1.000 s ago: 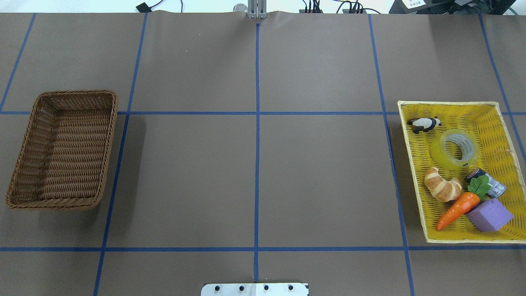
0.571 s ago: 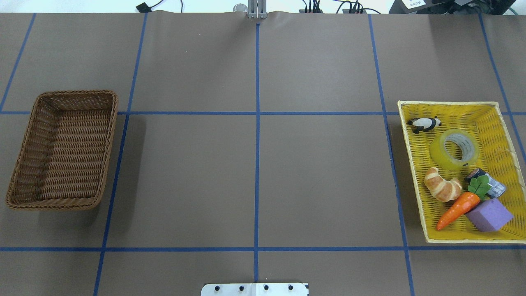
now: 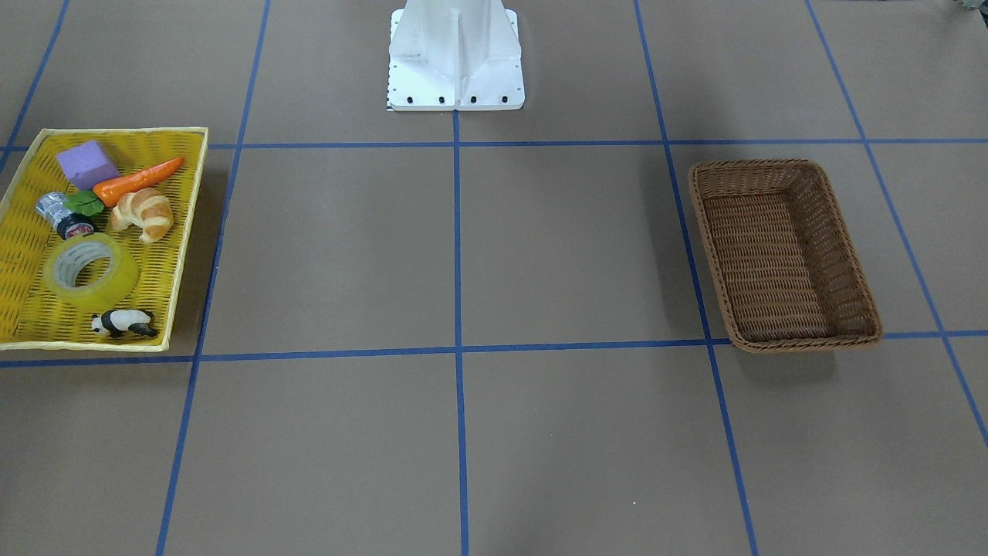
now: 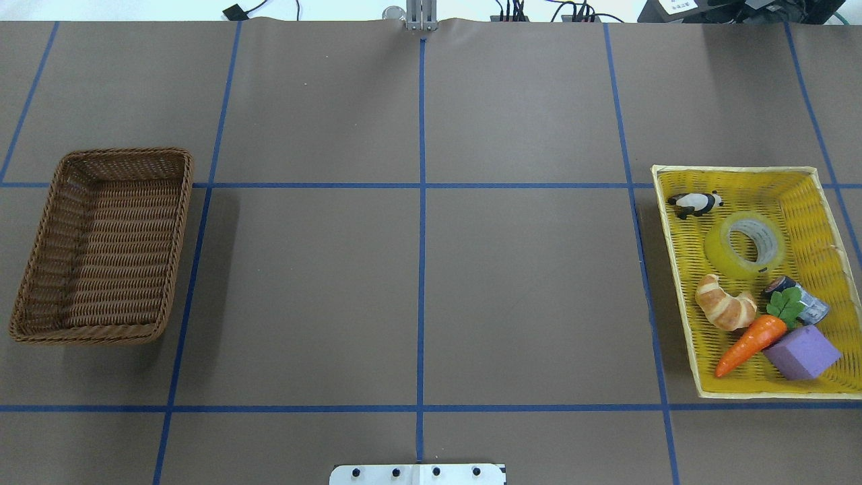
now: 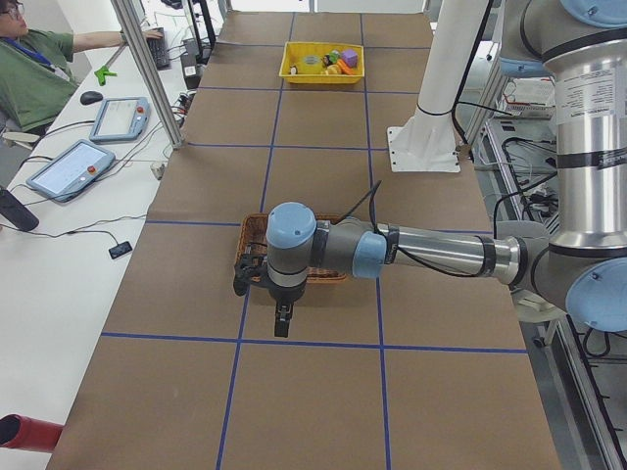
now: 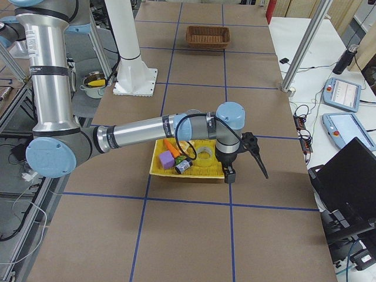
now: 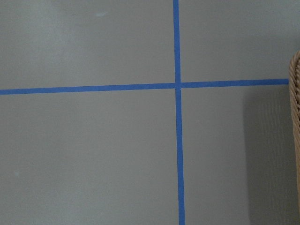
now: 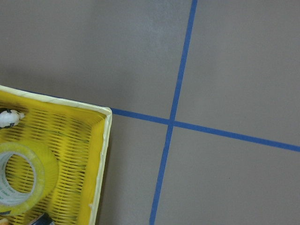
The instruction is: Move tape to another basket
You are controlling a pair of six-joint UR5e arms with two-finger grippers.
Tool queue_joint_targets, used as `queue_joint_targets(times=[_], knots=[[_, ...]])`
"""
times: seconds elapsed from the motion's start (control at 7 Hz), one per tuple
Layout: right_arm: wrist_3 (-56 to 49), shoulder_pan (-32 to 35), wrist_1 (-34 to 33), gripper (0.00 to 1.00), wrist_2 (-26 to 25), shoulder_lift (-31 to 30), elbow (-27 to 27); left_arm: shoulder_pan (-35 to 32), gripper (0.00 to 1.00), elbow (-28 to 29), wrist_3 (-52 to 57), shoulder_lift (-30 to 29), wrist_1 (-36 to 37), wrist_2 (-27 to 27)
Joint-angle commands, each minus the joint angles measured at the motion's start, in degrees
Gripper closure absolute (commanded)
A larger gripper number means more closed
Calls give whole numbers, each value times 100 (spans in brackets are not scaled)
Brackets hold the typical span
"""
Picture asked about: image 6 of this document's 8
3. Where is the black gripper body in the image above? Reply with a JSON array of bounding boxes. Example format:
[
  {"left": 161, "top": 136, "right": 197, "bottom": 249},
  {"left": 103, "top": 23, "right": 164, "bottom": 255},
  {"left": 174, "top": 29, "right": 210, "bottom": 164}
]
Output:
[{"left": 237, "top": 132, "right": 260, "bottom": 158}]

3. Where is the yellow tape roll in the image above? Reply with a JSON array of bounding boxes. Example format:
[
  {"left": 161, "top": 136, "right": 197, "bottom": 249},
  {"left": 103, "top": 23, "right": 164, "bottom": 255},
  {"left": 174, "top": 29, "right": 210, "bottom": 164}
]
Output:
[{"left": 195, "top": 146, "right": 216, "bottom": 167}]

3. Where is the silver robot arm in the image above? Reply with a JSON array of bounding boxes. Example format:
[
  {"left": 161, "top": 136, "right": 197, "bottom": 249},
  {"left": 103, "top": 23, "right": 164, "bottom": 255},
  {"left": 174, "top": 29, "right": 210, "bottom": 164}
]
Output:
[
  {"left": 1, "top": 16, "right": 26, "bottom": 48},
  {"left": 14, "top": 1, "right": 262, "bottom": 183}
]

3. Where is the yellow woven basket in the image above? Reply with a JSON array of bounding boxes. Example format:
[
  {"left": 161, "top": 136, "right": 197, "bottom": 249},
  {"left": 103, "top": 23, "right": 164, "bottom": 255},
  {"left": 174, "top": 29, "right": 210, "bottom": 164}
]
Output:
[{"left": 149, "top": 139, "right": 224, "bottom": 179}]

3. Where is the brown wicker basket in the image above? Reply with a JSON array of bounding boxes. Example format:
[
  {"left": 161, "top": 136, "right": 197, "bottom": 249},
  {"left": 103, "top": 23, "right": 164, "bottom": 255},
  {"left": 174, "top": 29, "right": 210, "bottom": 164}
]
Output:
[{"left": 186, "top": 25, "right": 231, "bottom": 49}]

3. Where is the toy croissant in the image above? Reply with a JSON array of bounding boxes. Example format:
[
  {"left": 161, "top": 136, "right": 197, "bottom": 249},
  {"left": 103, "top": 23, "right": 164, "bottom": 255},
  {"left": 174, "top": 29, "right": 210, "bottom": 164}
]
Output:
[{"left": 179, "top": 141, "right": 196, "bottom": 155}]

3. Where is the small dark labelled jar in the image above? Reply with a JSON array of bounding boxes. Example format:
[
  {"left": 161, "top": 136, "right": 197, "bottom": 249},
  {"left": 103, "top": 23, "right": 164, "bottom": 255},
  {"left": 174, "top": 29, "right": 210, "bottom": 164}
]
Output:
[{"left": 174, "top": 159, "right": 193, "bottom": 174}]

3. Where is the orange toy carrot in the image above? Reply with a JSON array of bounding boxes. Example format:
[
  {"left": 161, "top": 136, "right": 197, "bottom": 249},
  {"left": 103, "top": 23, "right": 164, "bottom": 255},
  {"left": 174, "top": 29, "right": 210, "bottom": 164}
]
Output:
[{"left": 163, "top": 139, "right": 180, "bottom": 158}]

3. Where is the purple foam cube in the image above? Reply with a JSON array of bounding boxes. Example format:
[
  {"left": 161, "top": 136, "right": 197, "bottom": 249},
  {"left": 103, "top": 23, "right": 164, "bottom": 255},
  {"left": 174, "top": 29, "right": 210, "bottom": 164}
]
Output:
[{"left": 159, "top": 151, "right": 175, "bottom": 169}]

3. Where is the small black desk device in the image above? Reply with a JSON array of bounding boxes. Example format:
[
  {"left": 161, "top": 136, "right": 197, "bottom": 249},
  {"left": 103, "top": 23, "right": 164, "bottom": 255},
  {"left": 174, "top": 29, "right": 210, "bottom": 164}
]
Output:
[{"left": 280, "top": 58, "right": 289, "bottom": 64}]

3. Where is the near teach pendant tablet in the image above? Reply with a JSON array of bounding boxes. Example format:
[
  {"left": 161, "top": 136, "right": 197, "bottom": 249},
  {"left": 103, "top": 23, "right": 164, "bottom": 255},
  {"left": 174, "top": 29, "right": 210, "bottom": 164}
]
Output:
[{"left": 322, "top": 113, "right": 375, "bottom": 152}]

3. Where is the teach pendant tablet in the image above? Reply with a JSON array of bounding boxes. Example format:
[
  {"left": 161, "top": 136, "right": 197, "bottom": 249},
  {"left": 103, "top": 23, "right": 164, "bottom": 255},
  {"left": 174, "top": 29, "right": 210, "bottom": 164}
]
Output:
[
  {"left": 322, "top": 113, "right": 375, "bottom": 152},
  {"left": 323, "top": 78, "right": 362, "bottom": 113}
]

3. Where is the far teach pendant tablet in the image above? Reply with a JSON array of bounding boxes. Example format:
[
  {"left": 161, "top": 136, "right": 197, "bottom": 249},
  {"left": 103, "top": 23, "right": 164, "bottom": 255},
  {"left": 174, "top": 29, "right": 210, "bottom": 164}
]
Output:
[{"left": 323, "top": 78, "right": 362, "bottom": 113}]

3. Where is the black water bottle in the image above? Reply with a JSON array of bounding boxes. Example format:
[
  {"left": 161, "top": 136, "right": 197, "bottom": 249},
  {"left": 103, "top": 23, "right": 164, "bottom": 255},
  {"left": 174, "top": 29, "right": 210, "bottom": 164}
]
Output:
[{"left": 333, "top": 44, "right": 359, "bottom": 75}]

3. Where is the white enamel pot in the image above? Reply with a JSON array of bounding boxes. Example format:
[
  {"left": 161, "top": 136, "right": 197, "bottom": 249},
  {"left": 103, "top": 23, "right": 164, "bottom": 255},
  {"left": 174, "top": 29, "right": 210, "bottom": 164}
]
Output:
[{"left": 79, "top": 71, "right": 106, "bottom": 99}]

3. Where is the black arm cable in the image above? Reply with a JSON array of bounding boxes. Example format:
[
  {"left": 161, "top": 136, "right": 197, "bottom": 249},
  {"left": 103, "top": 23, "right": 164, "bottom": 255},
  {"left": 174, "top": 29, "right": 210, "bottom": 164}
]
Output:
[{"left": 175, "top": 111, "right": 250, "bottom": 156}]

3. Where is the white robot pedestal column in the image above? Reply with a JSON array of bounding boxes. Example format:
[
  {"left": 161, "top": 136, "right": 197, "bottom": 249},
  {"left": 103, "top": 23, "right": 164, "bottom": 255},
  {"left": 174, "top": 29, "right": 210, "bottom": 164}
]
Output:
[{"left": 105, "top": 0, "right": 157, "bottom": 97}]

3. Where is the aluminium frame post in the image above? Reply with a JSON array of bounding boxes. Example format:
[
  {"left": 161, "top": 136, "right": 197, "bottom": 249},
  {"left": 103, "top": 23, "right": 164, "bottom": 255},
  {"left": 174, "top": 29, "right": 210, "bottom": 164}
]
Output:
[{"left": 280, "top": 0, "right": 333, "bottom": 98}]

